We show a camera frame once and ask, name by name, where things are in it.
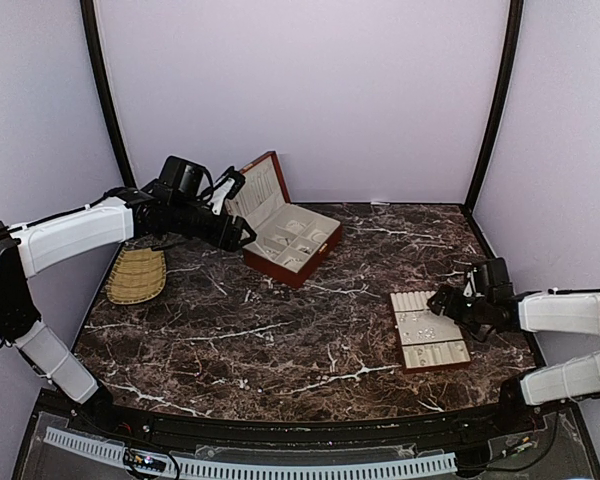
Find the white slotted cable duct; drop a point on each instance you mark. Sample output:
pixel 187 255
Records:
pixel 148 463

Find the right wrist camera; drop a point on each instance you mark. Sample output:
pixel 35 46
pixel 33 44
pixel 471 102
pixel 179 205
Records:
pixel 473 283

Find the black frame post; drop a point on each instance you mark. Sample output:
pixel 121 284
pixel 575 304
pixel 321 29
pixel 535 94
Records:
pixel 501 89
pixel 104 92

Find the right black frame post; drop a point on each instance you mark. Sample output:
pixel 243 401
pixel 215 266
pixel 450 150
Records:
pixel 501 89

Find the red wooden jewelry box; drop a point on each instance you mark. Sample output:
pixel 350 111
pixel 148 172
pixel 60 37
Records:
pixel 291 241

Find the black front table rail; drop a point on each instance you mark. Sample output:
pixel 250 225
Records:
pixel 463 427

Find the red jewelry tray insert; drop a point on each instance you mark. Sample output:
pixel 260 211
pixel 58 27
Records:
pixel 427 342

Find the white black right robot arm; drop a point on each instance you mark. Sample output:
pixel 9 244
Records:
pixel 488 299

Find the left black frame post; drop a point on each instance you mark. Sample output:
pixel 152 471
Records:
pixel 104 92

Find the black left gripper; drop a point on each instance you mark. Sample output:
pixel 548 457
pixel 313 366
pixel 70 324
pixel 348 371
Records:
pixel 230 243

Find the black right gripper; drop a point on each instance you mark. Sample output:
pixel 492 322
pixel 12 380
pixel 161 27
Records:
pixel 443 295

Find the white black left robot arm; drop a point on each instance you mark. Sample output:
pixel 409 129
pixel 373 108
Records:
pixel 174 203

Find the woven bamboo tray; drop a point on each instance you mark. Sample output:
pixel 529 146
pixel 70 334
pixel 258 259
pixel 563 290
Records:
pixel 137 276

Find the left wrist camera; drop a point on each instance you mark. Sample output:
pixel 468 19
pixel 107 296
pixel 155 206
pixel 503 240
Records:
pixel 227 186

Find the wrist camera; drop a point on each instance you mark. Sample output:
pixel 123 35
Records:
pixel 227 186
pixel 473 283

